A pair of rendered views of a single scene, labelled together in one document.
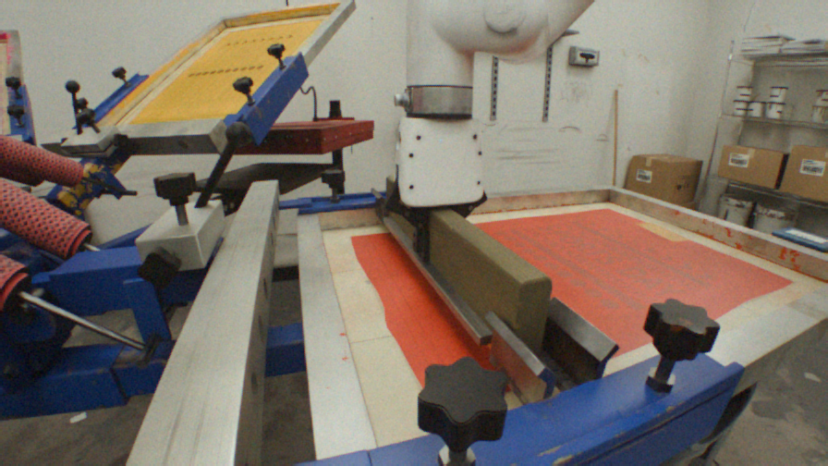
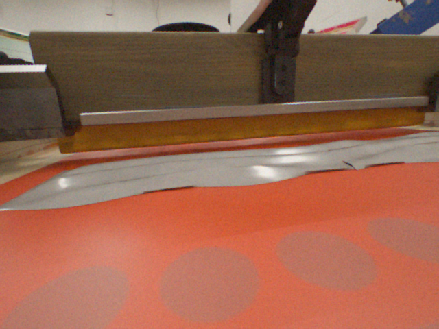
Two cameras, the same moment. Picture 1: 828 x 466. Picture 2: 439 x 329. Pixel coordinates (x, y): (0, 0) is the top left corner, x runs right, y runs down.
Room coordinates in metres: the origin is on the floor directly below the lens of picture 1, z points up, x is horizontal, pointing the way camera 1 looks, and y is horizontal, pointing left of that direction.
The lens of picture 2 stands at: (0.39, -0.28, 0.99)
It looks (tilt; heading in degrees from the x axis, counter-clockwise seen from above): 14 degrees down; 97
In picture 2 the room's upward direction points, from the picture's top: 3 degrees counter-clockwise
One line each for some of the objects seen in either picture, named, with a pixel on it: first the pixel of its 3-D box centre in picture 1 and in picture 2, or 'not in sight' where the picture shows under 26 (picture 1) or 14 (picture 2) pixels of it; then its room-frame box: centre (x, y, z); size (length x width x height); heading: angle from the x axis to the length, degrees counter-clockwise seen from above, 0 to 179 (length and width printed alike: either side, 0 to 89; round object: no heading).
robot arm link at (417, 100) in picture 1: (433, 100); not in sight; (0.42, -0.02, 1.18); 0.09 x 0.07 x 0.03; 108
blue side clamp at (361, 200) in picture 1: (376, 211); not in sight; (0.68, 0.07, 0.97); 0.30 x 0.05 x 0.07; 108
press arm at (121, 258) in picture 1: (146, 275); not in sight; (0.31, 0.29, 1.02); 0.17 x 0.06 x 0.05; 108
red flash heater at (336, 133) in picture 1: (305, 134); not in sight; (1.55, 0.47, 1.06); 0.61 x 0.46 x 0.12; 168
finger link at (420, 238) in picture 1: (412, 232); not in sight; (0.41, 0.00, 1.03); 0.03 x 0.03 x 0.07; 18
